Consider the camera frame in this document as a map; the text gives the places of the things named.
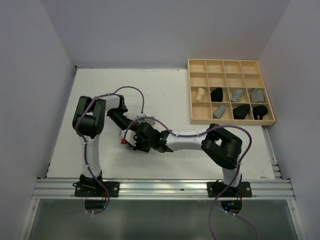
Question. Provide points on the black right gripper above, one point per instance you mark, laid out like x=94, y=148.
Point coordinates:
x=137, y=147

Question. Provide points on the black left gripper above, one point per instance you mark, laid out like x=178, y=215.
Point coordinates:
x=129, y=125

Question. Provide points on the grey striped underwear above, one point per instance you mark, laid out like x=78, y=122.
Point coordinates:
x=143, y=118

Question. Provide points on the beige underwear with navy trim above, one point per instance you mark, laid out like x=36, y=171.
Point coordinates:
x=200, y=95

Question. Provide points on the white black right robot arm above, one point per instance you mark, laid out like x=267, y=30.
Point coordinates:
x=219, y=144

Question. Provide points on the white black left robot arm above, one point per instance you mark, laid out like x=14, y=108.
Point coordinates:
x=88, y=122

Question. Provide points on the grey rolled sock lower left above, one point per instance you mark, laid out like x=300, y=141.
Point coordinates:
x=219, y=112

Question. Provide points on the grey rolled sock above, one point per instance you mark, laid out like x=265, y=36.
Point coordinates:
x=236, y=95
x=219, y=112
x=257, y=96

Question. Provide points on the black rolled sock upper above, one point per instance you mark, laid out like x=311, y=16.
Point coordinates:
x=217, y=95

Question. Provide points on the black rolled sock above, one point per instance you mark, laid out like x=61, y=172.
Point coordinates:
x=241, y=112
x=217, y=95
x=259, y=112

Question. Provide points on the wooden compartment tray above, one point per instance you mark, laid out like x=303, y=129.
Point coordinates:
x=228, y=74

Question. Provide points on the black rolled sock lower middle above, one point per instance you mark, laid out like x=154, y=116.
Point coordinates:
x=241, y=112

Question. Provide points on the grey rolled sock middle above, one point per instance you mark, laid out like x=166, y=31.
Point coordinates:
x=236, y=95

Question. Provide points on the black rolled sock lower right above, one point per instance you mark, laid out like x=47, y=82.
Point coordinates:
x=259, y=112

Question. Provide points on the grey rolled sock right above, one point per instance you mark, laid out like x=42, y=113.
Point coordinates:
x=257, y=96

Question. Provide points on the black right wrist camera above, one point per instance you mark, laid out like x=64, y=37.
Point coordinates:
x=146, y=131

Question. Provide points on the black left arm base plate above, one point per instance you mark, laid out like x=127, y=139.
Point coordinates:
x=113, y=188

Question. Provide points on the aluminium frame rail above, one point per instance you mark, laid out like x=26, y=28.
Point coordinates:
x=151, y=189

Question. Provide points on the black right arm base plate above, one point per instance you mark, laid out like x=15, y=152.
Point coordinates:
x=228, y=189

